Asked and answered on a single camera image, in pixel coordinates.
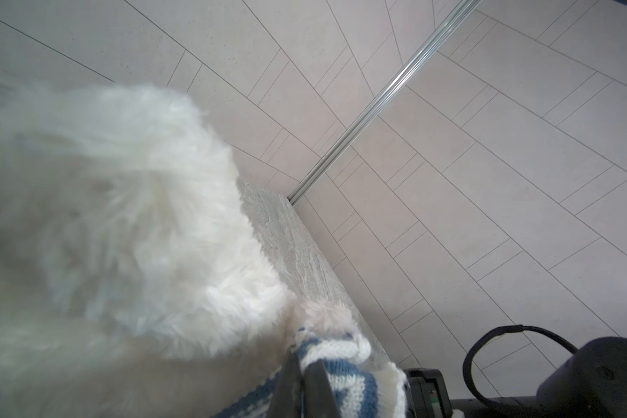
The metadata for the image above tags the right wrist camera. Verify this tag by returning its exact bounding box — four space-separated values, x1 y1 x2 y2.
404 369 453 418

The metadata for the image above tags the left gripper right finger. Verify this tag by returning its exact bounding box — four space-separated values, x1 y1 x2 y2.
302 360 341 418

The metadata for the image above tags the black corrugated cable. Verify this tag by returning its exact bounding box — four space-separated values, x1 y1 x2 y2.
462 324 579 403

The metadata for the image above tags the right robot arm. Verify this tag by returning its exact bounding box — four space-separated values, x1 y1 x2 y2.
451 337 627 417

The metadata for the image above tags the white teddy bear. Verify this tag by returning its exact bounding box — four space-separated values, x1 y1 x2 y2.
0 83 359 418

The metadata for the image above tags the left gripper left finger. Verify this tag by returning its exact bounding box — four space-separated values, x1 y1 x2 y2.
266 350 302 418

